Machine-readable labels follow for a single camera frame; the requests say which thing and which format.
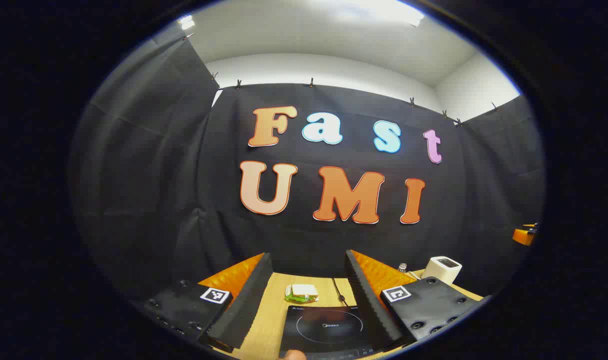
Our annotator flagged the white toaster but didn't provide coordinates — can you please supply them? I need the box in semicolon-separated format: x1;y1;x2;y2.
421;256;463;286

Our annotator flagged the sandwich with lettuce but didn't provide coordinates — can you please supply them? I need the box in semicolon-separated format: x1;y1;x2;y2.
285;284;319;304

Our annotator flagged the black backdrop cloth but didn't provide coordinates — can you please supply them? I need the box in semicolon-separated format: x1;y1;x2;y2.
69;32;547;301

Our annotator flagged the black induction cooktop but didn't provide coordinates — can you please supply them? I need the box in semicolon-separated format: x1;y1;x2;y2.
279;305;384;360

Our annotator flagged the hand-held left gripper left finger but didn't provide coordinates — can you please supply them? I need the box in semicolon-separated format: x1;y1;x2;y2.
144;252;274;350

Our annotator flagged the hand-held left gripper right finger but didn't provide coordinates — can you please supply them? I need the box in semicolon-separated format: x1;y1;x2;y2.
345;249;484;351

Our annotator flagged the black power cable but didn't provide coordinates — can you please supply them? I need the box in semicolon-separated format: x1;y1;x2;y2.
331;278;349;307

